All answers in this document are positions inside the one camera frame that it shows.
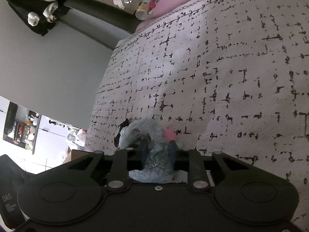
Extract fluffy blue plush toy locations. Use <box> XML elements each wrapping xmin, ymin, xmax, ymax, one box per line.
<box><xmin>118</xmin><ymin>119</ymin><xmax>177</xmax><ymax>183</ymax></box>

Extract black white small plush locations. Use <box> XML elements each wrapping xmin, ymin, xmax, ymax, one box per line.
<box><xmin>114</xmin><ymin>118</ymin><xmax>130</xmax><ymax>148</ymax></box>

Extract brown cardboard box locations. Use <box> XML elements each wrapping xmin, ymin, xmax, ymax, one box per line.
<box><xmin>63</xmin><ymin>150</ymin><xmax>89</xmax><ymax>164</ymax></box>

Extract white black patterned bedspread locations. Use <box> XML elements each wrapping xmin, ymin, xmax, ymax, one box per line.
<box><xmin>86</xmin><ymin>0</ymin><xmax>308</xmax><ymax>231</ymax></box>

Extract paper cup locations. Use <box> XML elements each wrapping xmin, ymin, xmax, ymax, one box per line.
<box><xmin>135</xmin><ymin>6</ymin><xmax>151</xmax><ymax>21</ymax></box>

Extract hanging black white clothes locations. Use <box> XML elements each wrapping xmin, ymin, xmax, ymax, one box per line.
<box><xmin>6</xmin><ymin>0</ymin><xmax>69</xmax><ymax>36</ymax></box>

